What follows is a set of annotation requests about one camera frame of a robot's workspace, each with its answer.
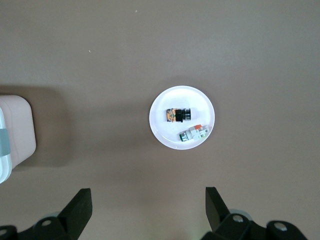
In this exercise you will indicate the orange and black switch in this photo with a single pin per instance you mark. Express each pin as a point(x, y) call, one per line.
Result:
point(178, 115)

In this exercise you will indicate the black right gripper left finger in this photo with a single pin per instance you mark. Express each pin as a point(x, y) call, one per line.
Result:
point(75, 212)

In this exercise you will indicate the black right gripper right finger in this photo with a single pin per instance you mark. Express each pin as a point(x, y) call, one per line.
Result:
point(220, 215)

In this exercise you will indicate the white lidded box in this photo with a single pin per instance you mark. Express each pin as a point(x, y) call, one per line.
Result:
point(17, 125)

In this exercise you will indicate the green and white switch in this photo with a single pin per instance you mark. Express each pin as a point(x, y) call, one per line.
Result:
point(193, 133)

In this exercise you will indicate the pink round plate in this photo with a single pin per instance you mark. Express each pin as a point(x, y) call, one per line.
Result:
point(175, 100)

